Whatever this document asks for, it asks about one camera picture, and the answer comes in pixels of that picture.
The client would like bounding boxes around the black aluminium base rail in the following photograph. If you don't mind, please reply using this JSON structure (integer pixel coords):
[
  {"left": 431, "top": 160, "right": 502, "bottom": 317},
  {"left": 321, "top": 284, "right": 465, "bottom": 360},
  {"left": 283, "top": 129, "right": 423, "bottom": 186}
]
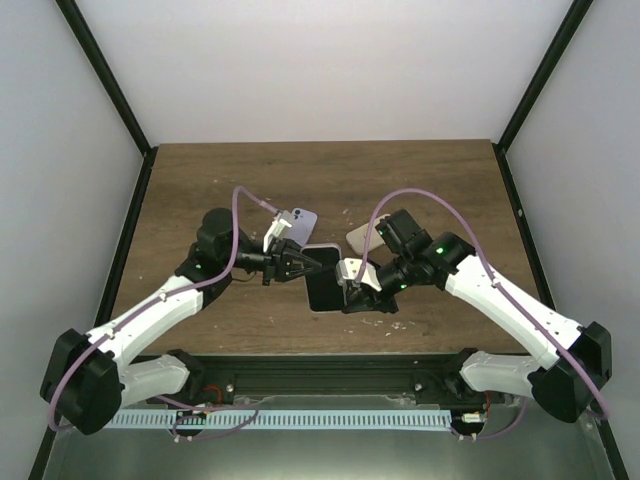
[{"left": 169, "top": 349, "right": 505, "bottom": 409}]

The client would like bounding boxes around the black left frame post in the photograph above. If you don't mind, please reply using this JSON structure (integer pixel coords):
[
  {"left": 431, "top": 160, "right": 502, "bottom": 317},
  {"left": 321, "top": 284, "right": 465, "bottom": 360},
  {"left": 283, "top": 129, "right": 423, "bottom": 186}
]
[{"left": 55, "top": 0, "right": 152, "bottom": 157}]

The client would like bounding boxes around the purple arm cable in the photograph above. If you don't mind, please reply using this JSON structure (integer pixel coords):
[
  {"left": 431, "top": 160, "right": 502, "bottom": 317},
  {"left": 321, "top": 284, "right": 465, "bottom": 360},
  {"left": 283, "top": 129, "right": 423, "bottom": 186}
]
[
  {"left": 47, "top": 186, "right": 281, "bottom": 444},
  {"left": 359, "top": 187, "right": 611, "bottom": 442}
]

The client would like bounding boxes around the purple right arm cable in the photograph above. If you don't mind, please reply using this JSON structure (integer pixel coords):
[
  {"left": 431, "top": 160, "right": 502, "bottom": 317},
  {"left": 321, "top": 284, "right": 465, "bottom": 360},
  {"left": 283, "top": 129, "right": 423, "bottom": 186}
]
[{"left": 359, "top": 187, "right": 611, "bottom": 442}]

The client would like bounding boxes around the grey metal front plate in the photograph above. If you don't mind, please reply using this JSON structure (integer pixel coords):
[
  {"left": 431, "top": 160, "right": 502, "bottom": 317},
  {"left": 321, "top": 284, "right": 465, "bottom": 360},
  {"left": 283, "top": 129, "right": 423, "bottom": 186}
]
[{"left": 44, "top": 399, "right": 613, "bottom": 479}]

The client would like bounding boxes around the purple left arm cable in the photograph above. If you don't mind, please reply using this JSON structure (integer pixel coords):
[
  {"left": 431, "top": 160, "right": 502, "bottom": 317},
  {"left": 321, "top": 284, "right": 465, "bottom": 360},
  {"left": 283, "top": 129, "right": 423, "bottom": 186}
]
[{"left": 47, "top": 186, "right": 281, "bottom": 444}]

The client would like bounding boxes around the black left table edge rail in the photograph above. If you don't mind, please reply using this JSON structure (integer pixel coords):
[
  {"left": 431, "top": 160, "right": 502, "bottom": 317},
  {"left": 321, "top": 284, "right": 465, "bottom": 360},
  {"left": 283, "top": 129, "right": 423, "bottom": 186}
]
[{"left": 28, "top": 146, "right": 159, "bottom": 480}]

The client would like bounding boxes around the light blue slotted cable duct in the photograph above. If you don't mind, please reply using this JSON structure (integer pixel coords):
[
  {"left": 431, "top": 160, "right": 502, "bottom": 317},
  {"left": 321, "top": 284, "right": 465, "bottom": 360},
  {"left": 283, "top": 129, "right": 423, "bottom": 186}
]
[{"left": 107, "top": 409, "right": 452, "bottom": 431}]

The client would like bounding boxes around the black right frame post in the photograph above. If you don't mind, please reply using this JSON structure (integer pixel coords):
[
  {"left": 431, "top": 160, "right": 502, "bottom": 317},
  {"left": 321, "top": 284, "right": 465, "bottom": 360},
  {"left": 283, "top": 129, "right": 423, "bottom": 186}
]
[{"left": 497, "top": 0, "right": 593, "bottom": 152}]

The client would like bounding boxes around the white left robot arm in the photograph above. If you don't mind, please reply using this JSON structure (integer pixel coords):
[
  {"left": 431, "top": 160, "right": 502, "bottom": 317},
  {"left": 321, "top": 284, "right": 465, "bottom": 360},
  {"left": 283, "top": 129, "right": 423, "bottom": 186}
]
[{"left": 40, "top": 208, "right": 321, "bottom": 435}]

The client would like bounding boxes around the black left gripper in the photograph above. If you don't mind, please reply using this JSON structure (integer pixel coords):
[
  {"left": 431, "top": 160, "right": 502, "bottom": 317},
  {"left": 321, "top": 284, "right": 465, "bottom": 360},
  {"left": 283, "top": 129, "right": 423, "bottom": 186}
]
[{"left": 223, "top": 239, "right": 323, "bottom": 287}]

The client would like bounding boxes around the black table edge rail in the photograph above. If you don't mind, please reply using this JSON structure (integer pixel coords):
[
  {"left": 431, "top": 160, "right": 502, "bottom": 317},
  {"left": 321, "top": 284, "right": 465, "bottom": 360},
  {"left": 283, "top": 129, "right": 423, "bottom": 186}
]
[
  {"left": 28, "top": 146, "right": 159, "bottom": 480},
  {"left": 492, "top": 143, "right": 630, "bottom": 480}
]

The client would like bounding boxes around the pink phone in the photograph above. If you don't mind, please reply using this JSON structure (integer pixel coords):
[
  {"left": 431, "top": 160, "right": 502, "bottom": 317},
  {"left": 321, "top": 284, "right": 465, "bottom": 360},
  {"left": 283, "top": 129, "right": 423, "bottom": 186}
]
[{"left": 302, "top": 244, "right": 345, "bottom": 313}]

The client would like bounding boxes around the black right table edge rail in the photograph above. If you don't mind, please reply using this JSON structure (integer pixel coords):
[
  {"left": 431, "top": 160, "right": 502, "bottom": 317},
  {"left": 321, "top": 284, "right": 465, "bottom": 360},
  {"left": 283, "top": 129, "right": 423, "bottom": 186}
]
[{"left": 492, "top": 143, "right": 630, "bottom": 480}]

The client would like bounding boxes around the beige phone case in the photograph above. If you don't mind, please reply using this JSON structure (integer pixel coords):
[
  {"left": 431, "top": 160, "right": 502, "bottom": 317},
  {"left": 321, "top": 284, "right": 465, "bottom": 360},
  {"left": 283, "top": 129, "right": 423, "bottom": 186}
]
[{"left": 346, "top": 214, "right": 388, "bottom": 256}]

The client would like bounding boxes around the black frame post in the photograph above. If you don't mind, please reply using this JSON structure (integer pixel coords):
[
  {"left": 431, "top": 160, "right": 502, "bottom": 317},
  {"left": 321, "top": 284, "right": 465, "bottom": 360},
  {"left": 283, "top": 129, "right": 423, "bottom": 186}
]
[
  {"left": 497, "top": 0, "right": 593, "bottom": 152},
  {"left": 55, "top": 0, "right": 152, "bottom": 157}
]

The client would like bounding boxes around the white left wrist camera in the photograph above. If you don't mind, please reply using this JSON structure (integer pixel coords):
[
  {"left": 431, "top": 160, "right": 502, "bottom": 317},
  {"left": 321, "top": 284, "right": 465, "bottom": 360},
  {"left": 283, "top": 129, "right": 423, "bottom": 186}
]
[{"left": 262, "top": 210, "right": 294, "bottom": 253}]

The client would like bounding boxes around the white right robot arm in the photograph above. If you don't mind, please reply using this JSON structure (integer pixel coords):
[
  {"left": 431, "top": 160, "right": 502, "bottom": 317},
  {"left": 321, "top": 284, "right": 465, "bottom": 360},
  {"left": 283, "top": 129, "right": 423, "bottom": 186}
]
[{"left": 335, "top": 210, "right": 612, "bottom": 423}]

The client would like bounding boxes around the lilac phone case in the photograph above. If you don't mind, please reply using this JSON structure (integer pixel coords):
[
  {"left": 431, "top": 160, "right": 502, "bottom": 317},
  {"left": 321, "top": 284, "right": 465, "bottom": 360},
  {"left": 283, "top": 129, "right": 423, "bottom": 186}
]
[{"left": 286, "top": 207, "right": 318, "bottom": 246}]

